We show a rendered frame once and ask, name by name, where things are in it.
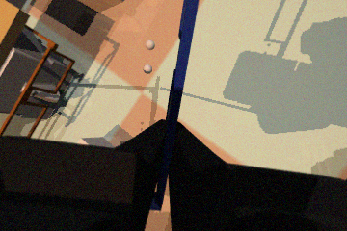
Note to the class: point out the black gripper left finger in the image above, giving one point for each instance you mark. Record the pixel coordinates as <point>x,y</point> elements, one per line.
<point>120,181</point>

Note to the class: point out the navy rectangular glasses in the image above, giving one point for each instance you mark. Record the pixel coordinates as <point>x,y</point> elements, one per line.
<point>186,31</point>

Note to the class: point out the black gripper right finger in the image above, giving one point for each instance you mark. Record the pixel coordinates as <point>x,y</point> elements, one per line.
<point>204,188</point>

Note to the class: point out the grey cube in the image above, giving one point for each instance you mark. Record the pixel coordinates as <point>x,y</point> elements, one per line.
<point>99,141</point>

